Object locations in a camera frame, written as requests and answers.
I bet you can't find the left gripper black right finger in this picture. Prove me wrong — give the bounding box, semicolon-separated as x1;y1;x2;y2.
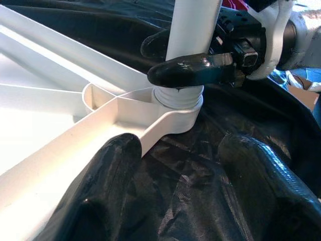
218;132;321;241

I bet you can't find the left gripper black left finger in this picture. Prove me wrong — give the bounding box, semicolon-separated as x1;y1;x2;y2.
42;133;142;241

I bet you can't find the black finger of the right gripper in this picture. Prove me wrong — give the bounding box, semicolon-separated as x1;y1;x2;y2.
147;52;237;88
140;30;174;60

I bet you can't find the white plastic table leg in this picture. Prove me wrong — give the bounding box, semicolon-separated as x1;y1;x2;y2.
151;0;223;110

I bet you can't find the white plastic table top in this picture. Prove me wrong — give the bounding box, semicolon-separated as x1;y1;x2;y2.
0;5;204;241

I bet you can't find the dark red curtain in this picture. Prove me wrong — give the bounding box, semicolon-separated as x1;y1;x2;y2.
223;0;248;11

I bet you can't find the brown cardboard box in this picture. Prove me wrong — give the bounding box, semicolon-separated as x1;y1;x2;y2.
287;76;321;111

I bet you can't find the black plastic table cover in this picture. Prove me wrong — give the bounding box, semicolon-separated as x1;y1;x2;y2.
7;0;321;241

